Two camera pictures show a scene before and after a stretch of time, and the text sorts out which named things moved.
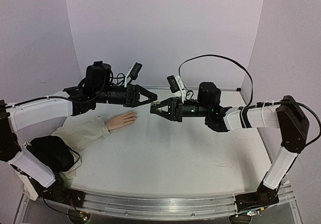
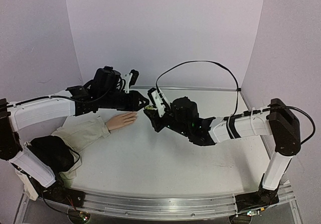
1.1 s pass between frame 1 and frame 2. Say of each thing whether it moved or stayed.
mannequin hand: stayed
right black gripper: moved
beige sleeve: stayed
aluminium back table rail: stayed
